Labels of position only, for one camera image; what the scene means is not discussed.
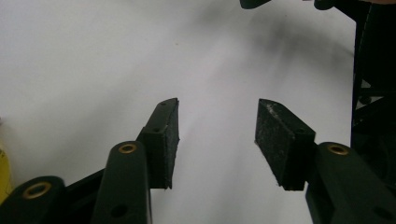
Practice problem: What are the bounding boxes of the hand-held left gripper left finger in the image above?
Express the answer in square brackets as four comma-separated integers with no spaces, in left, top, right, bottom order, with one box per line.
[136,97,181,190]

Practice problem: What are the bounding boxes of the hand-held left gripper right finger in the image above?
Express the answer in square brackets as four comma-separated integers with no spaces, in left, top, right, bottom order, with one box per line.
[254,98,317,191]

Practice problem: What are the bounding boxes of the yellow sauce pouch green spout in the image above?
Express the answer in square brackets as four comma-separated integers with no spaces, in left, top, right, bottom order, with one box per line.
[0,136,13,203]

